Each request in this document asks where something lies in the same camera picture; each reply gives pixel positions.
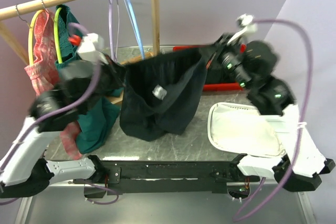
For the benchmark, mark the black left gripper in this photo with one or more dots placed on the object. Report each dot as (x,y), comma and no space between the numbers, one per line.
(117,72)

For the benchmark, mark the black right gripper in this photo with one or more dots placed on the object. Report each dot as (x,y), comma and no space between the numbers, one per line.
(221,47)

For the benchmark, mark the dark navy shorts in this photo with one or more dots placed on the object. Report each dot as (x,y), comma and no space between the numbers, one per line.
(161,94)

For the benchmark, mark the purple hanger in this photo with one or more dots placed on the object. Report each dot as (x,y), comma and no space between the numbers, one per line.
(114,43)

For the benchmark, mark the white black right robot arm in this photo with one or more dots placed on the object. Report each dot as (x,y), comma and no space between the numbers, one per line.
(303,164)

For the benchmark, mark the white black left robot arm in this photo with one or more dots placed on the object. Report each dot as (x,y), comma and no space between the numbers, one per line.
(24,170)

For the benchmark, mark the green shorts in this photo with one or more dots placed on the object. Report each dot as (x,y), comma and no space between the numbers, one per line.
(97,123)

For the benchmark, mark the blue hanger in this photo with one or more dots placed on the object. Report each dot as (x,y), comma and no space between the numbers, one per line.
(135,27)

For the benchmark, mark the pink shorts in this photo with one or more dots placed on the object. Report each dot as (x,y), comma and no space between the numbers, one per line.
(44,75)

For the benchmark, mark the lime green hanger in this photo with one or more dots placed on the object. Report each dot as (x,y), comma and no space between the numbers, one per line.
(56,36)

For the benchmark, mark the yellow hanger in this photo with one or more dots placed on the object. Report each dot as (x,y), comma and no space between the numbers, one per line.
(30,36)

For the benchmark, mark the red plastic bin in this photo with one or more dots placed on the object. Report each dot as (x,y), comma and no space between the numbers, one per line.
(213,87)

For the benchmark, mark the wooden clothes rack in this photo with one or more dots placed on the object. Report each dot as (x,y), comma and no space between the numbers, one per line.
(155,11)

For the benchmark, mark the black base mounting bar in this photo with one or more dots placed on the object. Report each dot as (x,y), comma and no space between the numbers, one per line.
(168,177)

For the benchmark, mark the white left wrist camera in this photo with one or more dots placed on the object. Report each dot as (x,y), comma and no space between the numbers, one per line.
(89,47)

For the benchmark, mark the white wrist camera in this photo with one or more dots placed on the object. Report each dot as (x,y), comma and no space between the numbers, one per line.
(246,26)
(89,47)

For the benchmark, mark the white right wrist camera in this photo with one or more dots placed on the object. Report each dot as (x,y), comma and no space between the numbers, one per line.
(246,26)

